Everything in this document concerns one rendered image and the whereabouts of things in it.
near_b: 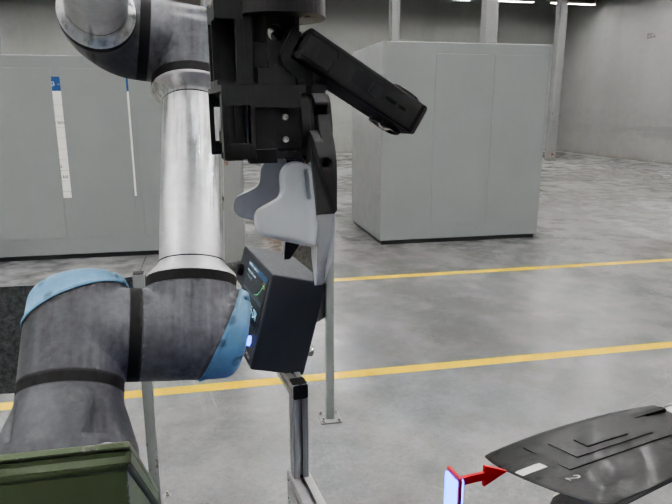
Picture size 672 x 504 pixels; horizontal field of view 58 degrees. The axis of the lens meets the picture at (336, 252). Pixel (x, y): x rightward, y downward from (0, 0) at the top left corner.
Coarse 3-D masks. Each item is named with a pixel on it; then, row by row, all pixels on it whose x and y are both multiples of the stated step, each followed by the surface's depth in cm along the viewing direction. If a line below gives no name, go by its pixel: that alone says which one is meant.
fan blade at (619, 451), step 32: (608, 416) 76; (640, 416) 74; (512, 448) 75; (544, 448) 71; (576, 448) 69; (608, 448) 68; (640, 448) 67; (544, 480) 63; (608, 480) 61; (640, 480) 61
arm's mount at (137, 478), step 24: (0, 456) 54; (24, 456) 55; (48, 456) 55; (72, 456) 56; (96, 456) 56; (120, 456) 57; (0, 480) 55; (24, 480) 55; (48, 480) 56; (72, 480) 56; (96, 480) 57; (120, 480) 57; (144, 480) 66
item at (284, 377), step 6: (276, 372) 122; (294, 372) 116; (282, 378) 118; (288, 378) 114; (288, 384) 114; (306, 384) 111; (288, 390) 114; (294, 390) 111; (300, 390) 111; (306, 390) 112; (294, 396) 111; (300, 396) 112; (306, 396) 112
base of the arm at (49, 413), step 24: (24, 384) 65; (48, 384) 64; (72, 384) 64; (96, 384) 66; (120, 384) 69; (24, 408) 62; (48, 408) 62; (72, 408) 62; (96, 408) 64; (120, 408) 67; (0, 432) 63; (24, 432) 60; (48, 432) 60; (72, 432) 60; (96, 432) 63; (120, 432) 64
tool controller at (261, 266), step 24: (240, 264) 130; (264, 264) 118; (288, 264) 124; (240, 288) 130; (264, 288) 113; (288, 288) 112; (312, 288) 114; (264, 312) 112; (288, 312) 113; (312, 312) 115; (264, 336) 112; (288, 336) 114; (312, 336) 116; (264, 360) 114; (288, 360) 115
